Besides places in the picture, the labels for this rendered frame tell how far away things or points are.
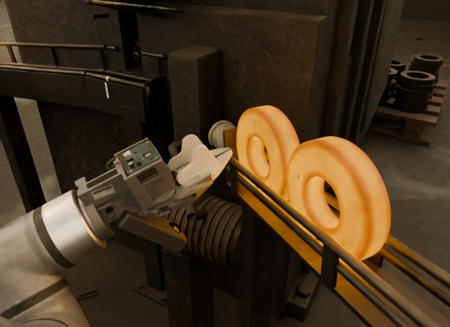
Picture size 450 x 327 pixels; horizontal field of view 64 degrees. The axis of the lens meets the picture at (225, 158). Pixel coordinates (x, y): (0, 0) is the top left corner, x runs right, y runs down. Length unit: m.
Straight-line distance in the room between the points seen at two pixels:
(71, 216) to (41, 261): 0.06
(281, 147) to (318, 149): 0.08
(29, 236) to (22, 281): 0.05
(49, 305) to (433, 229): 1.48
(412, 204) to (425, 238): 0.22
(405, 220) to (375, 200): 1.31
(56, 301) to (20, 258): 0.07
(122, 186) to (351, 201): 0.28
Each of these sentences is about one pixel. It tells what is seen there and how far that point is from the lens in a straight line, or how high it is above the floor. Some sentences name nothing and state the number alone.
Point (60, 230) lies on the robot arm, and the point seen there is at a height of 0.69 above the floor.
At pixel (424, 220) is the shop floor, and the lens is 1.75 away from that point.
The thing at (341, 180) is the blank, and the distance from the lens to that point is 0.42.
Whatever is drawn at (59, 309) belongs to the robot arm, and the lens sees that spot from 0.52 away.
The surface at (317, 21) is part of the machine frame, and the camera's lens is 0.75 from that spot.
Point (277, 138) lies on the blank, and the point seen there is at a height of 0.76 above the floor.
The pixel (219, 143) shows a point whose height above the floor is 0.68.
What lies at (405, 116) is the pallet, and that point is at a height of 0.14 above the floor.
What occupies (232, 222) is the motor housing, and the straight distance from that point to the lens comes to 0.72.
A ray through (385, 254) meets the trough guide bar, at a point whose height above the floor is 0.68.
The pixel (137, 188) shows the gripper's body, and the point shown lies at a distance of 0.47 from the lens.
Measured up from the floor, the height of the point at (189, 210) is 0.56.
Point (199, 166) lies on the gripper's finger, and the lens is 0.50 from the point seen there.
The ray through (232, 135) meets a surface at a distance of 0.63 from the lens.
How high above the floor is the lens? 0.99
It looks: 30 degrees down
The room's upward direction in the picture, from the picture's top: straight up
